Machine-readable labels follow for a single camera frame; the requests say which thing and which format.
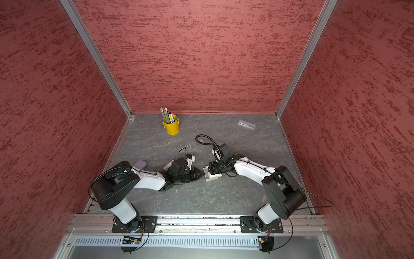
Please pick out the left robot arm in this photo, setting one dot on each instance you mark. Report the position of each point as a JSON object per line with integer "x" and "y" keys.
{"x": 112, "y": 186}

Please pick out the aluminium corner post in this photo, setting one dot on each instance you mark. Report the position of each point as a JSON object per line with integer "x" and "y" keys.
{"x": 98, "y": 58}
{"x": 317, "y": 31}

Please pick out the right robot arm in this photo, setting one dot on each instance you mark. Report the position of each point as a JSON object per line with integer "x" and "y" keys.
{"x": 281, "y": 188}

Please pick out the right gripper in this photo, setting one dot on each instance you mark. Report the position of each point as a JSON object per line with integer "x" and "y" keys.
{"x": 212, "y": 166}

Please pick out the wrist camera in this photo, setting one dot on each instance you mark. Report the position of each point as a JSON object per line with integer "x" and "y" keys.
{"x": 190, "y": 159}
{"x": 216, "y": 154}

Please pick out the clear plastic pencil case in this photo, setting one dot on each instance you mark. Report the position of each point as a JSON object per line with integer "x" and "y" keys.
{"x": 245, "y": 124}

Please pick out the yellow pencil cup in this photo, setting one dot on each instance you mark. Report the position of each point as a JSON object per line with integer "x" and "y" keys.
{"x": 172, "y": 125}

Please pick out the aluminium front rail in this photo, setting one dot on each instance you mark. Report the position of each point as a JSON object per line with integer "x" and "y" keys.
{"x": 193, "y": 224}

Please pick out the bundle of coloured pencils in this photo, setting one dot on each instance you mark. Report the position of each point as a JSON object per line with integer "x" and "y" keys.
{"x": 167, "y": 116}

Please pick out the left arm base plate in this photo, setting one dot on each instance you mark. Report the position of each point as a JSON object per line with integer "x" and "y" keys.
{"x": 139, "y": 224}

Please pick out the white slotted cable duct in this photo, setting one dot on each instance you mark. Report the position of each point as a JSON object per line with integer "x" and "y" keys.
{"x": 208, "y": 242}

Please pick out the white jewelry box base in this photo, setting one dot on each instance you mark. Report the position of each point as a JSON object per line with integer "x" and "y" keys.
{"x": 210, "y": 174}

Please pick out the white jewelry box left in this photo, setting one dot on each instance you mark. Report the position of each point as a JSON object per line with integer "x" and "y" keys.
{"x": 168, "y": 165}

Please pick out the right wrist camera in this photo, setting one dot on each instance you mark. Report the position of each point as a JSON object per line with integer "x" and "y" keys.
{"x": 216, "y": 154}

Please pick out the right aluminium corner post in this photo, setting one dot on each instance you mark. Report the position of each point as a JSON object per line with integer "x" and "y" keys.
{"x": 317, "y": 31}

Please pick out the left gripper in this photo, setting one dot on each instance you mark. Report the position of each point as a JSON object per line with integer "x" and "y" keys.
{"x": 195, "y": 176}

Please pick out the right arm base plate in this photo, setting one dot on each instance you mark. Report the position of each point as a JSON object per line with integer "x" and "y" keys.
{"x": 251, "y": 224}

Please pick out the left aluminium corner post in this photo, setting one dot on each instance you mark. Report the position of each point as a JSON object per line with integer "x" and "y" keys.
{"x": 98, "y": 58}

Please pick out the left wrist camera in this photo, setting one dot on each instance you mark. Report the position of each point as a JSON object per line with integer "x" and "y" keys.
{"x": 190, "y": 159}

